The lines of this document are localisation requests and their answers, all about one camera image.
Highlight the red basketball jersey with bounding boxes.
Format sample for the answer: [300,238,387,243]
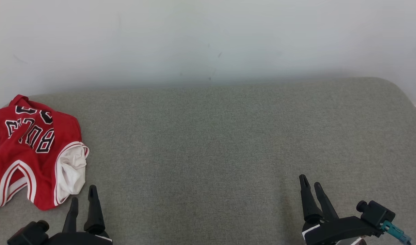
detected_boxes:
[0,95,90,212]

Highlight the black cable with teal connector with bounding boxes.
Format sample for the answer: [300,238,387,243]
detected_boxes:
[381,220,413,245]

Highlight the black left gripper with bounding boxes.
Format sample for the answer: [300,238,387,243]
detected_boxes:
[41,185,113,245]

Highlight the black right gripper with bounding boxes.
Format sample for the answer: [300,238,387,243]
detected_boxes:
[299,175,382,245]

